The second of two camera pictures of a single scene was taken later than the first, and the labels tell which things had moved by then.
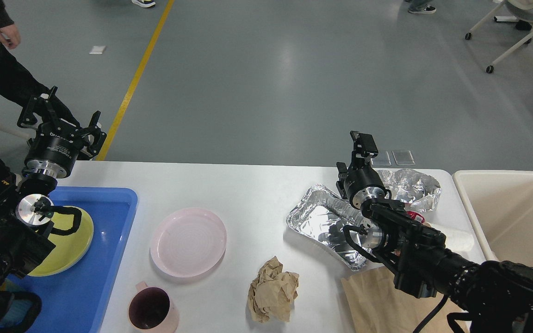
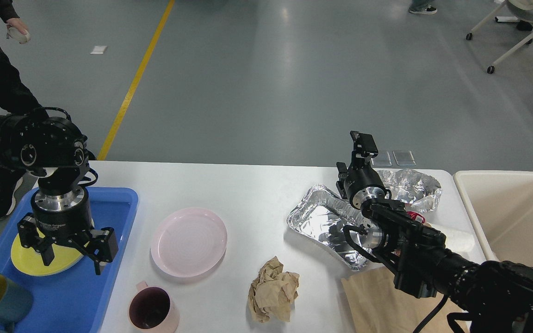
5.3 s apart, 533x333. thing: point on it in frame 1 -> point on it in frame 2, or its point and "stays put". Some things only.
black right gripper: x=362 y=180 stays put
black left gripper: x=54 y=148 -> x=63 y=216
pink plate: x=187 y=242 stays put
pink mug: x=151 y=310 stays put
